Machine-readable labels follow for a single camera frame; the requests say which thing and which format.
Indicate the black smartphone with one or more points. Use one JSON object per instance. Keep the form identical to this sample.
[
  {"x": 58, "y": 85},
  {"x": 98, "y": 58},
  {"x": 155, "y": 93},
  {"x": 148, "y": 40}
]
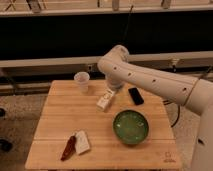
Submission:
[{"x": 136, "y": 97}]

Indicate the clear plastic cup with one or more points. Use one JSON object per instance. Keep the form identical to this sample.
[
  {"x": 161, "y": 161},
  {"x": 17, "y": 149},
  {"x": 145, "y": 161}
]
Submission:
[{"x": 82, "y": 80}]

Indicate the light wooden table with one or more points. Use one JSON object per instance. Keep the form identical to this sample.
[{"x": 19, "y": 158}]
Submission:
[{"x": 67, "y": 111}]

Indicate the white rectangular packet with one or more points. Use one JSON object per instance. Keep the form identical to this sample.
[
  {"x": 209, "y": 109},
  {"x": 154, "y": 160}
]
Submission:
[{"x": 82, "y": 143}]

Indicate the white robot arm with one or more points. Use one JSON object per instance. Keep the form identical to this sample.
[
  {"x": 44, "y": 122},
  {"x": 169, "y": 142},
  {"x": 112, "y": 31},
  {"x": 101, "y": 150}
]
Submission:
[{"x": 193, "y": 93}]

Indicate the green round bowl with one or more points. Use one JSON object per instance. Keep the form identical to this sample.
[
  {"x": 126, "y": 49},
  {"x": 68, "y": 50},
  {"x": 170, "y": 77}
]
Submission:
[{"x": 130, "y": 127}]

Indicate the white lying bottle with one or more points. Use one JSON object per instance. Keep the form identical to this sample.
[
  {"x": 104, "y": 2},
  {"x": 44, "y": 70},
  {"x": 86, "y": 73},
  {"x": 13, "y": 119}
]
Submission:
[{"x": 105, "y": 100}]

